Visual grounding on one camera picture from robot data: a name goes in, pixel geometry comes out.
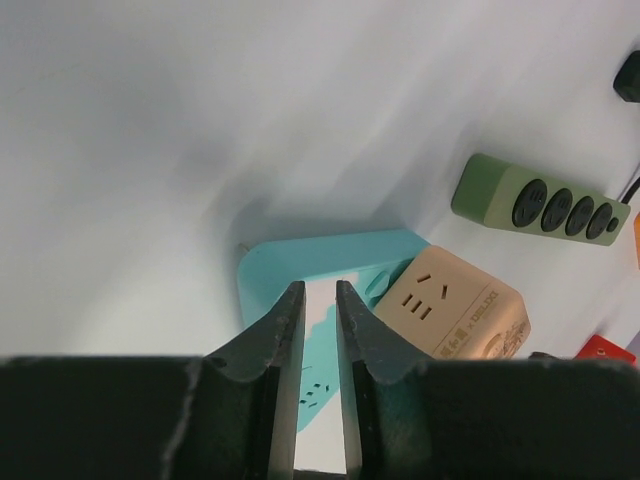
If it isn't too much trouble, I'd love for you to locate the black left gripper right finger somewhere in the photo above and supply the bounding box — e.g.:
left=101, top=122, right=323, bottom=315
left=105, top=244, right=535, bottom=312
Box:
left=336, top=281, right=639, bottom=479

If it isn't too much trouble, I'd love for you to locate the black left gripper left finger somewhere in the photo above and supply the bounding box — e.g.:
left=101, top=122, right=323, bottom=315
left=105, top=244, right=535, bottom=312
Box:
left=1, top=281, right=305, bottom=479

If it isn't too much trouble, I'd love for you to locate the beige cube socket adapter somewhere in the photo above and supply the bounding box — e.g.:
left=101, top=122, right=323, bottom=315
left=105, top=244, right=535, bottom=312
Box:
left=374, top=245, right=531, bottom=360

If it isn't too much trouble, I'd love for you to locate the teal triangular power strip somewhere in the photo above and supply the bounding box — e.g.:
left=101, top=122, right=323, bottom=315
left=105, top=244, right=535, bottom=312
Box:
left=237, top=229, right=430, bottom=431

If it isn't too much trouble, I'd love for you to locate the red cube socket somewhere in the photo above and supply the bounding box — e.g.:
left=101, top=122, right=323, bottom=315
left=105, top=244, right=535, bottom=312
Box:
left=575, top=334, right=637, bottom=366

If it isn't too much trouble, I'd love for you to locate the green power strip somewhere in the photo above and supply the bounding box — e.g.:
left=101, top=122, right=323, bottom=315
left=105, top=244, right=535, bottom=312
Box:
left=451, top=153, right=630, bottom=247

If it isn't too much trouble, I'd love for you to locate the orange power strip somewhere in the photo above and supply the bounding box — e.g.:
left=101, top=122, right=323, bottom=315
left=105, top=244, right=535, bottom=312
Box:
left=632, top=212, right=640, bottom=269

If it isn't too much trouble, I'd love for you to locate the black power strip cord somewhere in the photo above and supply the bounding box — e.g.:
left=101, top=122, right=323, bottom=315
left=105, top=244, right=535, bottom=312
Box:
left=612, top=48, right=640, bottom=204

